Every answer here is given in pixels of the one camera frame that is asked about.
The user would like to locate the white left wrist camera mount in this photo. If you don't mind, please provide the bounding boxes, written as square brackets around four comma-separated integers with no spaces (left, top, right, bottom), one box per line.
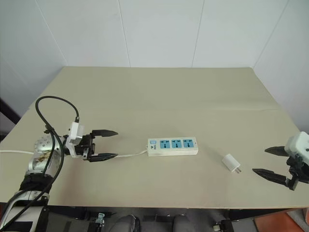
[64,122,85,156]

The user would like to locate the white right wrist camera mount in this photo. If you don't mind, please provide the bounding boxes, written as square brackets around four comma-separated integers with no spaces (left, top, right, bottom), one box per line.
[284,131,309,165]

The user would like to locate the white power strip blue sockets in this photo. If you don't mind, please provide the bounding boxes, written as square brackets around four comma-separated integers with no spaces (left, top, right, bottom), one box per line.
[146,136,199,158]

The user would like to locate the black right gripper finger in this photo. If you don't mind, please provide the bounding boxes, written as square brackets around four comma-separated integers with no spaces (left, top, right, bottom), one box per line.
[252,168,291,189]
[264,145,290,159]

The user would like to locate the white power strip cord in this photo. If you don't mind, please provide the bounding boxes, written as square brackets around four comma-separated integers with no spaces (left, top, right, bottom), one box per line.
[0,149,148,159]

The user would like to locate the black frame under table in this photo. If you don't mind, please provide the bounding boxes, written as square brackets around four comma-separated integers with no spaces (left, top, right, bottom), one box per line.
[43,205,288,232]

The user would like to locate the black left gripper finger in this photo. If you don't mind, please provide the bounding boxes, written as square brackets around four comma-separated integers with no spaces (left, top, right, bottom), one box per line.
[90,130,119,138]
[89,153,119,163]

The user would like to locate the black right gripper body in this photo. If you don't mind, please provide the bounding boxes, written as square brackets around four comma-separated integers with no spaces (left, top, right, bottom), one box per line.
[285,154,309,191]

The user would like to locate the white plug adapter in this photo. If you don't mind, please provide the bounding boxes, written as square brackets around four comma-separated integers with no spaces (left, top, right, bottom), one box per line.
[222,154,243,175]

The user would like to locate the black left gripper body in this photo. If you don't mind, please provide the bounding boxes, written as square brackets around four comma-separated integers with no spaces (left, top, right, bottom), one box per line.
[74,132,97,161]

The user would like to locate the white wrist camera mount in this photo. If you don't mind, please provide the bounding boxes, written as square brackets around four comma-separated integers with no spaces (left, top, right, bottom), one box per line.
[64,122,85,156]
[284,131,309,165]

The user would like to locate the dark rounded shape under table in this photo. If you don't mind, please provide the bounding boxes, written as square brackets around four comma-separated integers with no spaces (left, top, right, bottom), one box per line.
[170,214,191,232]
[115,214,141,232]

